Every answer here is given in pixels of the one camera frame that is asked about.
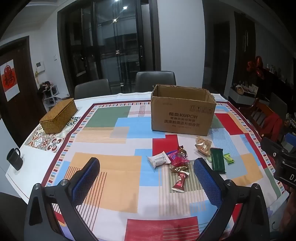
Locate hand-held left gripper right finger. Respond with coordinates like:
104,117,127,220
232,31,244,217
193,158,271,241

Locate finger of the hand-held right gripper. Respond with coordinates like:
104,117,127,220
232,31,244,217
284,133,296,152
261,137,289,160

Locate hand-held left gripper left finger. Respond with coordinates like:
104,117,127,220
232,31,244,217
24,157,101,241

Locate dark green snack packet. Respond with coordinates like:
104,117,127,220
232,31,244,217
210,148,226,174

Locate red snack packet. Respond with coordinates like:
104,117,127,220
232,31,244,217
171,170,189,193

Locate pink snack packet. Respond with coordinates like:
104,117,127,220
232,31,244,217
166,150,190,166

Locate white snack packet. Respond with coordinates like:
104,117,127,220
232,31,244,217
147,151,171,170

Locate brown cardboard box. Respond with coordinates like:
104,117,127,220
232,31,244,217
151,84,217,137

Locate red cloth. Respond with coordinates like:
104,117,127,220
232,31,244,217
264,111,283,142

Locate gold brown candy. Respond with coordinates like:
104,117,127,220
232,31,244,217
170,164,189,174

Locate gold snack packet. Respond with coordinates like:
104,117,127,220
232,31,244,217
195,136,213,155

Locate wooden chair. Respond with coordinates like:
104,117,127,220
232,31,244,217
239,98,284,142

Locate grey dining chair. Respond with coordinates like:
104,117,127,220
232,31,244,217
269,93,288,118
135,71,176,93
74,79,112,100

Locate colourful patchwork table cover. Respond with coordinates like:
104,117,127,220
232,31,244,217
43,100,289,241

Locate floral patterned mat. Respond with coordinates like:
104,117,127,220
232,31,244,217
24,116,80,153

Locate white side table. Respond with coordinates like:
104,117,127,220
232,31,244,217
229,83,271,109

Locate woven wicker box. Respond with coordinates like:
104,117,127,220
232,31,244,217
39,98,78,134

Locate black mug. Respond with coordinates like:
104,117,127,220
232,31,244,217
6,148,24,171

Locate red balloons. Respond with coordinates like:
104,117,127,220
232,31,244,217
245,56,265,80

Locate white shelf rack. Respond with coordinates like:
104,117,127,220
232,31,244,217
38,81,70,112

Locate dark wooden door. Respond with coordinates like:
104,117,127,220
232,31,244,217
0,36,47,147

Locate red door poster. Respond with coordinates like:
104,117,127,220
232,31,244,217
0,59,20,102

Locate glass sliding door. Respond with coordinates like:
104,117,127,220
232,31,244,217
57,0,161,98

